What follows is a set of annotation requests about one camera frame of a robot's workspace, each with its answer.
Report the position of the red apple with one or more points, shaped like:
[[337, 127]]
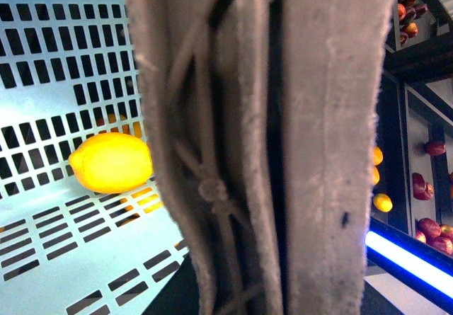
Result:
[[422, 190], [435, 148], [441, 244], [429, 227]]

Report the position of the brown basket handle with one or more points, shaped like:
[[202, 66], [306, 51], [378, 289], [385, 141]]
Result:
[[261, 117]]

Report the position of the yellow lemon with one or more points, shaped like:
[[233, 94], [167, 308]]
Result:
[[382, 202], [375, 175], [112, 163], [378, 156]]

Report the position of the blue white light strip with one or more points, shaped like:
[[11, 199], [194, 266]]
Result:
[[419, 266]]

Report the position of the light blue plastic basket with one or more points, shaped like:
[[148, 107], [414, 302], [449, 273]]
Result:
[[68, 73]]

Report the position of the yellow lemon on shelf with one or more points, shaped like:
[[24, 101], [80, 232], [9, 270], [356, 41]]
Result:
[[375, 175], [382, 202], [378, 156]]

